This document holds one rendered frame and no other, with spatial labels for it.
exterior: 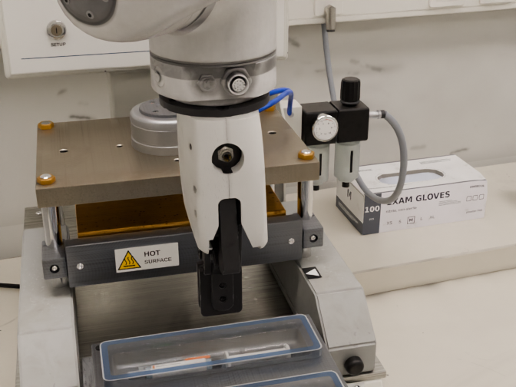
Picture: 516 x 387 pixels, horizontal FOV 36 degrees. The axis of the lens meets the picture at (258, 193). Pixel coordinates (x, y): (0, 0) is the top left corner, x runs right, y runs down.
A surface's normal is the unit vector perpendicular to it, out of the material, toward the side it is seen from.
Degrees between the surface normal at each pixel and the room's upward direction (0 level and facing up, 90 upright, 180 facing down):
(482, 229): 0
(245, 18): 91
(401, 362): 0
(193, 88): 90
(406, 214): 90
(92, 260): 90
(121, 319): 0
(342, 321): 40
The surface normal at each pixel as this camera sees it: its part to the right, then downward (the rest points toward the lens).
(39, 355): 0.15, -0.43
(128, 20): -0.26, 0.79
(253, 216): 0.29, 0.37
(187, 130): -0.92, 0.13
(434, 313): 0.00, -0.91
